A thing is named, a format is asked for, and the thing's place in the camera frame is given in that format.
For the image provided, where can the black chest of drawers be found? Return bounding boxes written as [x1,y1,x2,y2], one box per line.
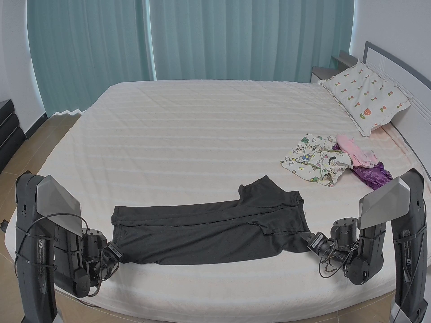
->
[0,99,26,174]

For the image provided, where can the black cable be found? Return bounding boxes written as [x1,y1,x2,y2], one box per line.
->
[79,261,120,299]
[318,246,354,279]
[13,214,89,268]

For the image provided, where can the bed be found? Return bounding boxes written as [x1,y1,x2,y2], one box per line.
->
[3,41,431,312]

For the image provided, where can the black T-shirt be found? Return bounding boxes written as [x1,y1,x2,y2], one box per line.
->
[111,175,311,266]

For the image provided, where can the purple garment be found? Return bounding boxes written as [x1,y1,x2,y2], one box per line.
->
[332,142,394,191]

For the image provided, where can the blue-green curtain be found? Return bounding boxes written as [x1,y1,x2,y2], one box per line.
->
[27,0,157,117]
[148,0,356,83]

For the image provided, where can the white printed garment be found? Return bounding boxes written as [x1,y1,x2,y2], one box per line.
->
[279,133,354,188]

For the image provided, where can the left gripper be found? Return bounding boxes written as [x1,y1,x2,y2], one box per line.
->
[106,242,124,265]

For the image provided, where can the pink garment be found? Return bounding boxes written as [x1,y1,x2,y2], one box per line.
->
[337,133,379,167]

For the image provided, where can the white printed pillow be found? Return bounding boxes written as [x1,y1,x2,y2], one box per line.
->
[318,59,412,137]

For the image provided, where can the grey white bedside table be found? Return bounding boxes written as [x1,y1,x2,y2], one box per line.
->
[311,50,358,83]

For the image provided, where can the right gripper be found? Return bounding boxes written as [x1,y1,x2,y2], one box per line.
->
[299,231,337,259]

